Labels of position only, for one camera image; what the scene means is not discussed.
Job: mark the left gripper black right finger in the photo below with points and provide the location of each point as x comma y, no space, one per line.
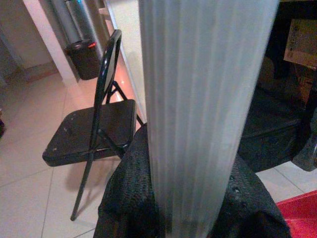
247,213

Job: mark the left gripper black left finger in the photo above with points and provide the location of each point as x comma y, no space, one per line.
128,198

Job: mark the light blue broom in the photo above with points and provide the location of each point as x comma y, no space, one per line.
198,99

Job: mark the black suitcase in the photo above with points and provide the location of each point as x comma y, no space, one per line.
267,143

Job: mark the black folding chair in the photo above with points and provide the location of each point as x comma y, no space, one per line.
81,138

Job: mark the grey crumpled bag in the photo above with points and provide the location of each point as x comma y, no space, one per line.
307,153

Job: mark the tan cardboard box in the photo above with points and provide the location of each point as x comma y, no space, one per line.
302,42

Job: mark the grey cylinder column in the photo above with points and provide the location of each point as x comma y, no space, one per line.
79,22

